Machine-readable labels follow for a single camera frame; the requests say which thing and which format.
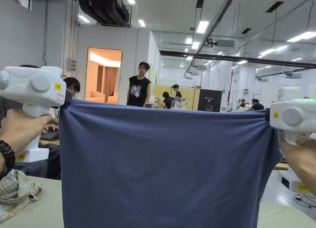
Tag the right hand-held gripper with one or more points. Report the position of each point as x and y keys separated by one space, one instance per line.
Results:
x=291 y=114

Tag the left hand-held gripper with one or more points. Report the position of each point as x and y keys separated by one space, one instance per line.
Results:
x=29 y=89

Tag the dark blue shirt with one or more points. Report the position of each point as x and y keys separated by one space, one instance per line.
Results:
x=160 y=163

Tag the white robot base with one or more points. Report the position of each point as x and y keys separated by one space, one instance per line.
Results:
x=293 y=182

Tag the person's left hand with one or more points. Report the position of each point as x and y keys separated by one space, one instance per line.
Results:
x=17 y=126

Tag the person's right hand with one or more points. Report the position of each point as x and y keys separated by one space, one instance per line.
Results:
x=302 y=161

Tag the group of people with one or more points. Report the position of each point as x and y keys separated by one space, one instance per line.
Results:
x=256 y=105

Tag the dark laptop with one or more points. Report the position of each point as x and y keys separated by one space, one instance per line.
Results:
x=50 y=135

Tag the cream sofa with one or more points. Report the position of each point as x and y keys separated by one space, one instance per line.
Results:
x=95 y=96

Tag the brown curtain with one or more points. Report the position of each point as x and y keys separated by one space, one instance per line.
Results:
x=111 y=81

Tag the black display board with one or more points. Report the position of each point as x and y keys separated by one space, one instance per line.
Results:
x=209 y=101

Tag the plaid cloth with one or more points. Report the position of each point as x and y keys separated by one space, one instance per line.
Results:
x=17 y=191

